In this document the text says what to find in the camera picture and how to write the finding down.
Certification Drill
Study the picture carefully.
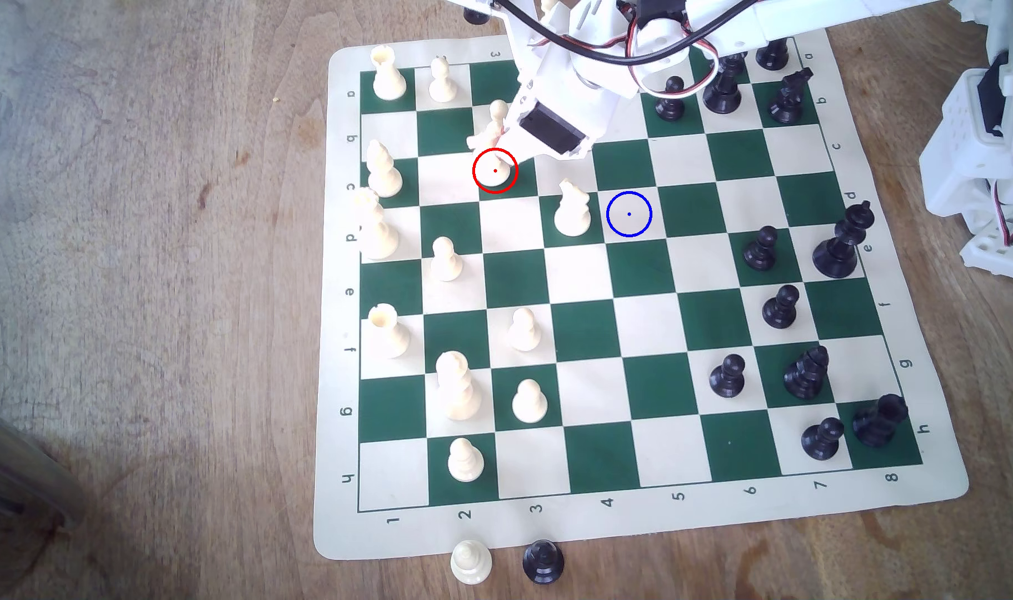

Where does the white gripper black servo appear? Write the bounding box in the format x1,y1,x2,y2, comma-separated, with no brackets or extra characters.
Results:
468,0,682,161

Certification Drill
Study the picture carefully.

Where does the white chess knight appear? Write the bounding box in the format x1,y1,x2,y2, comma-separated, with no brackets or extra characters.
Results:
553,177,593,238

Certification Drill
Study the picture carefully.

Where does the white chess rook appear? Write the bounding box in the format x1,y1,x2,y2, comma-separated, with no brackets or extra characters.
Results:
368,303,411,358
371,45,408,102

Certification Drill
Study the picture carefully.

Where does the white chess bishop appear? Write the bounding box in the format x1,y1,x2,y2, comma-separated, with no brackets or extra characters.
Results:
365,139,404,198

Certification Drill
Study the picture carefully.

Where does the black chess pawn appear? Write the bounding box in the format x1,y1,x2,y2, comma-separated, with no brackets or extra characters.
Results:
743,226,780,272
801,417,846,462
708,354,746,398
761,285,801,329
523,540,566,585
655,76,687,122

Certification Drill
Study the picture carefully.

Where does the white chess queen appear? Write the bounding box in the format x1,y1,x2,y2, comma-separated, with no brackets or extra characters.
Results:
353,187,401,261

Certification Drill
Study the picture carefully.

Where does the black chess queen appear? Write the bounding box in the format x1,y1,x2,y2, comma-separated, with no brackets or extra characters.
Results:
703,67,742,115

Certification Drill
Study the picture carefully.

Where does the green white chess mat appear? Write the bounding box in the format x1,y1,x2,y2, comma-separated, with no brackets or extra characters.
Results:
313,25,971,561

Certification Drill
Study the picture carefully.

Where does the black chess rook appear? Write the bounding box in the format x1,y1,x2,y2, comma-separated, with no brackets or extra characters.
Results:
755,37,791,72
852,394,909,448

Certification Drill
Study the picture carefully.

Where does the white chess king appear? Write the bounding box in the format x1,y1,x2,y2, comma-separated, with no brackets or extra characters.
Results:
435,351,483,422

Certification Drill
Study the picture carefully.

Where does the black chess knight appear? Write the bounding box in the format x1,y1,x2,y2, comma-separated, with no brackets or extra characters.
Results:
783,345,831,400
768,67,814,126

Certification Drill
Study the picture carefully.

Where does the black chess king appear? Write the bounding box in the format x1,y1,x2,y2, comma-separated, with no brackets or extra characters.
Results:
812,200,876,280

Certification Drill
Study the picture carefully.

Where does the white pawn a2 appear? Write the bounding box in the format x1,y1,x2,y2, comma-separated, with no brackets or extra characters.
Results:
428,55,459,104

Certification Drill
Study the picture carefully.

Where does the grey metal object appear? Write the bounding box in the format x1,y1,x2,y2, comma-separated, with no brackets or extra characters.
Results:
0,400,88,528

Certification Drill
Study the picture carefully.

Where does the black cable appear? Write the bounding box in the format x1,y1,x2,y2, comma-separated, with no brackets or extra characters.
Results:
491,0,761,68

